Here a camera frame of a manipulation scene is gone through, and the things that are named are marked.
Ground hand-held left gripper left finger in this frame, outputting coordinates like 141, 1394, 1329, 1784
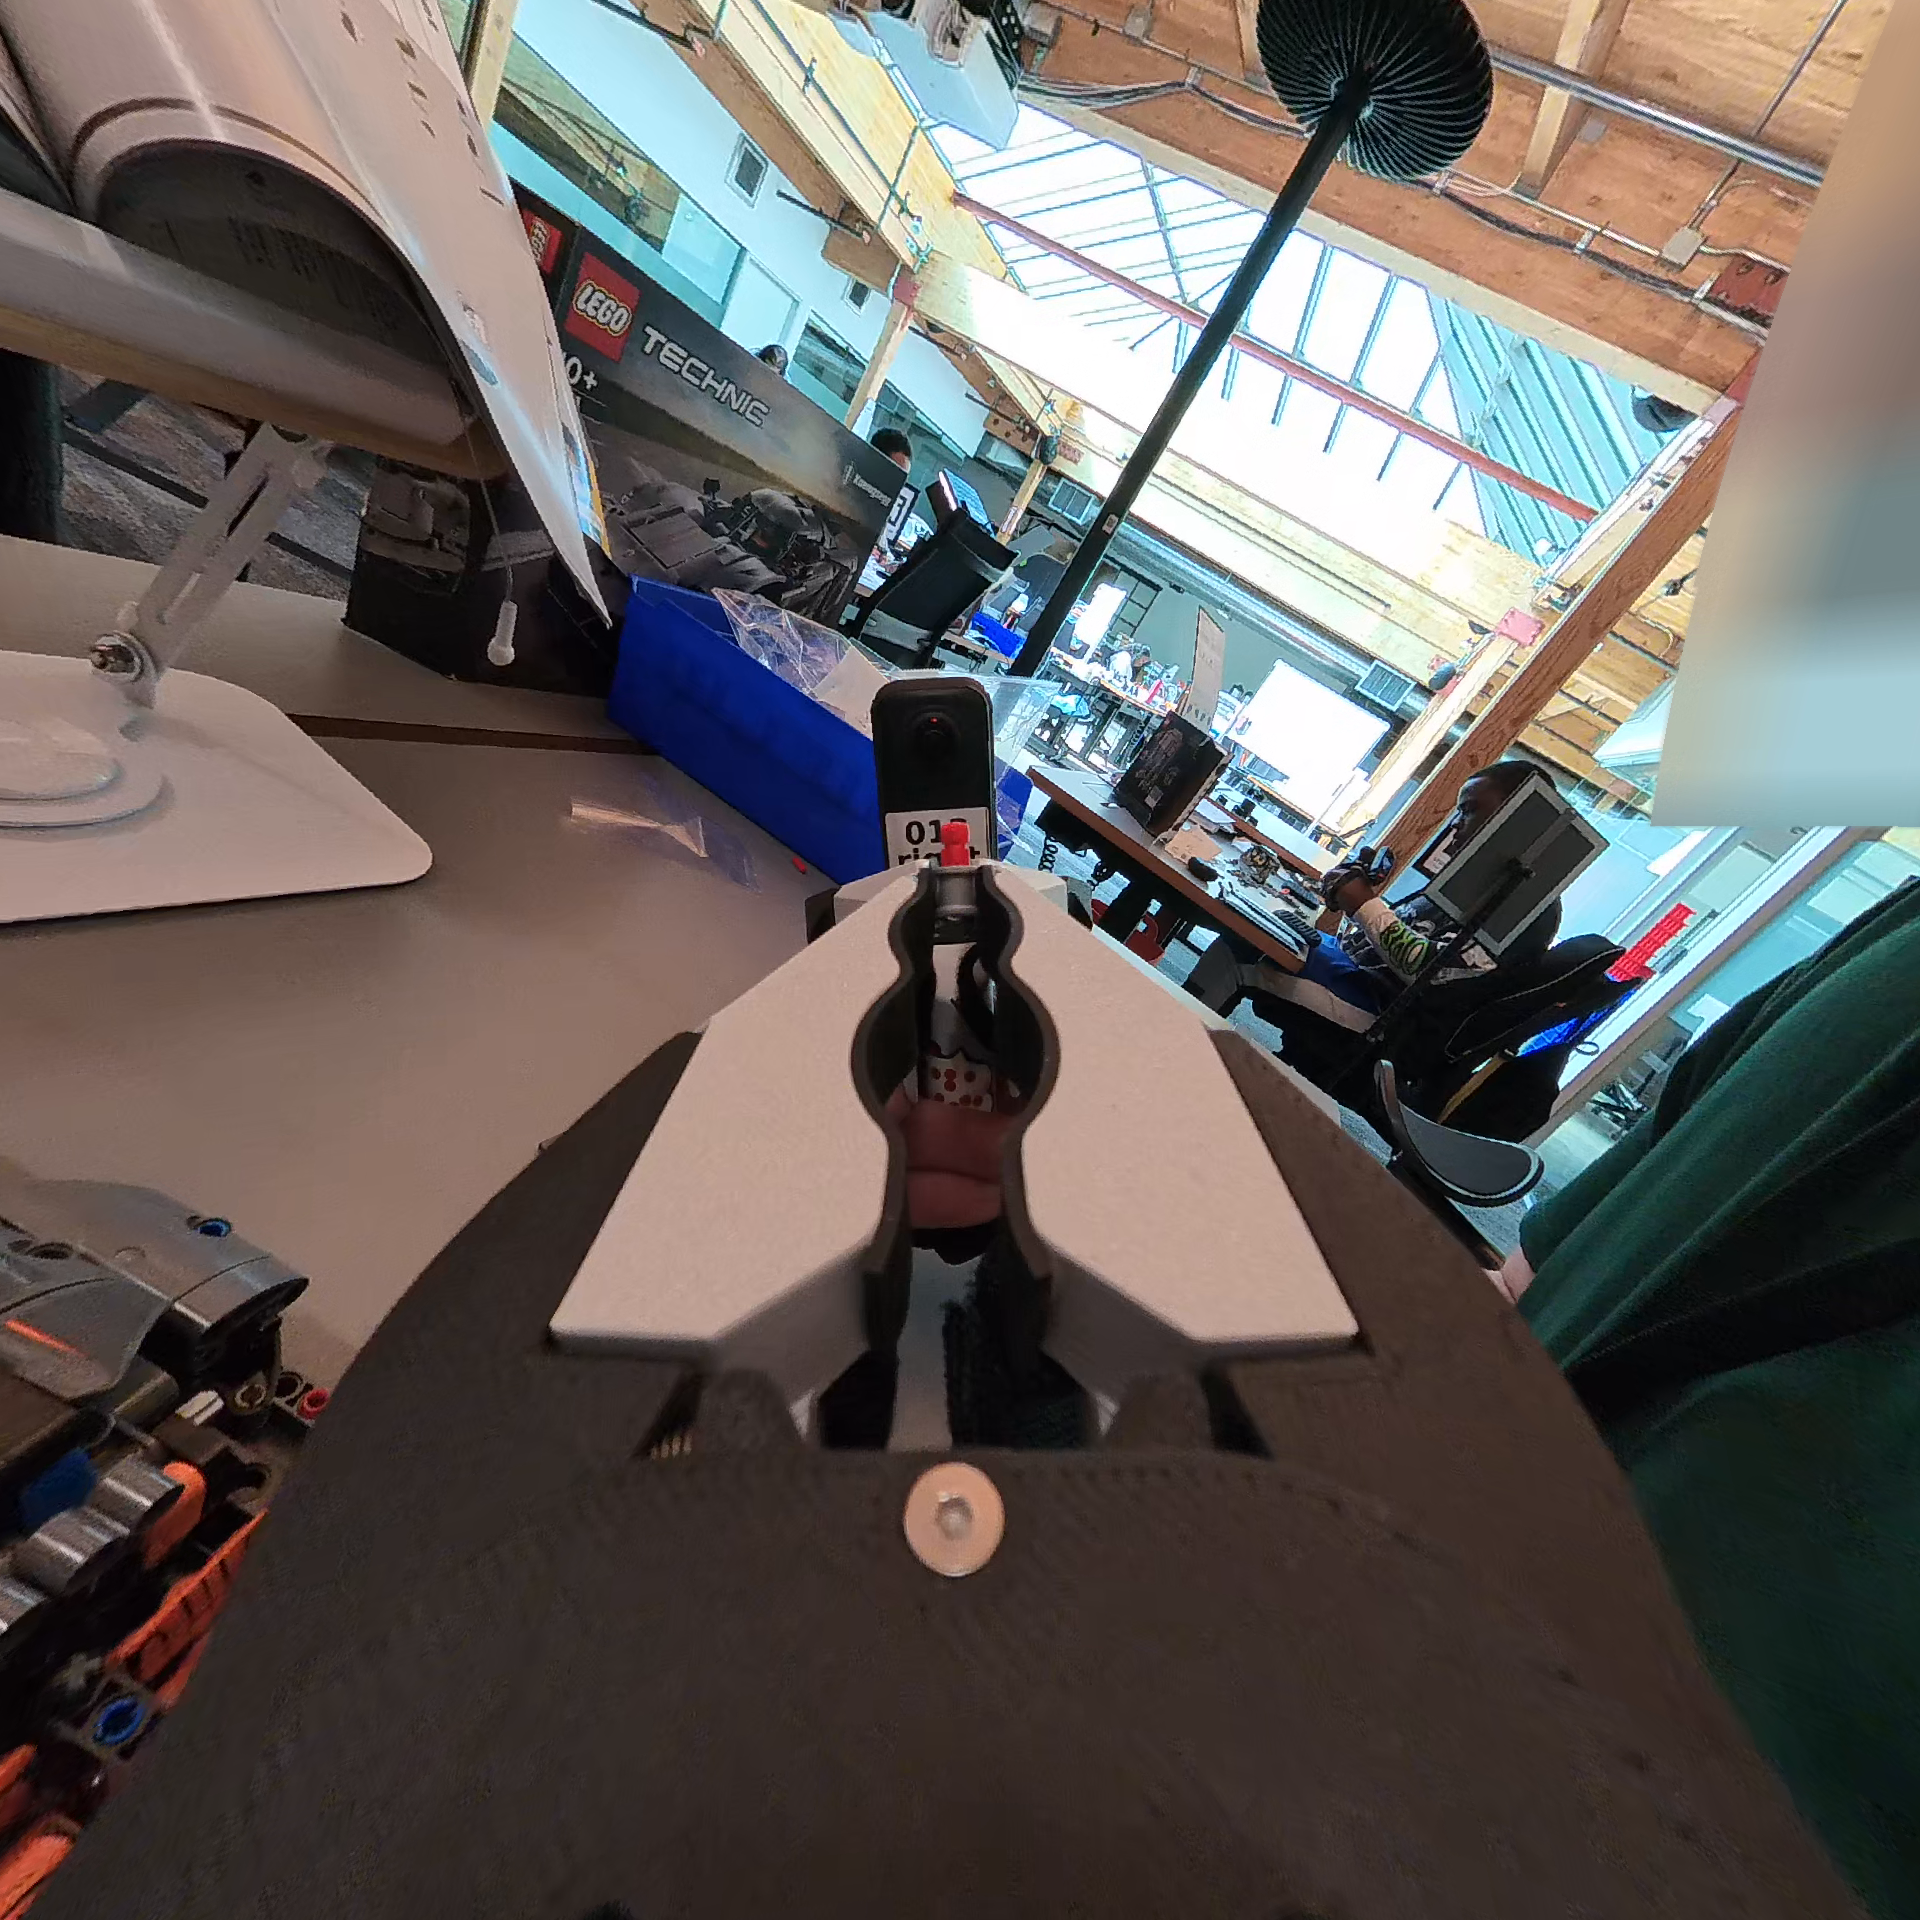
549, 870, 929, 1442

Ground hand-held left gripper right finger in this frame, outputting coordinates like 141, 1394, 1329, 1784
984, 868, 1361, 1437

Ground lego car model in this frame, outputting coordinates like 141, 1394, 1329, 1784
0, 1160, 336, 1920

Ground black lego set box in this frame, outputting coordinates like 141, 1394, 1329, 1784
345, 181, 916, 700

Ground lego instruction booklet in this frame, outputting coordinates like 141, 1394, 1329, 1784
0, 0, 617, 623

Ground person's right hand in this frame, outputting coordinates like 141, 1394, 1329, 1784
897, 1106, 1025, 1262

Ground wooden desk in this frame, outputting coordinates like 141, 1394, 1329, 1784
1027, 756, 1354, 962

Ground small black box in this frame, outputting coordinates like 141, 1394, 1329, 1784
1125, 710, 1226, 828

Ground black office chair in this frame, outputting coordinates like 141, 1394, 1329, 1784
856, 516, 1021, 669

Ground crumpled clear plastic bags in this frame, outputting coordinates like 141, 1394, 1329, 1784
712, 584, 1105, 782

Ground blue plastic bin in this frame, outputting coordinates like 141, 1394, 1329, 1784
608, 576, 1038, 886

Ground flat clear plastic bag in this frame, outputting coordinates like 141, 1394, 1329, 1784
566, 796, 714, 860

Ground black chair armrest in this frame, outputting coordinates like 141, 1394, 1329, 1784
1372, 1056, 1547, 1202

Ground white projection screen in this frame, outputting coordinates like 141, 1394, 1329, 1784
1245, 661, 1395, 817

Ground black pole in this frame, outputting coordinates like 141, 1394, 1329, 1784
1008, 0, 1497, 676

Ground white book stand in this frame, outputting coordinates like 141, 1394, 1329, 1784
0, 193, 496, 922

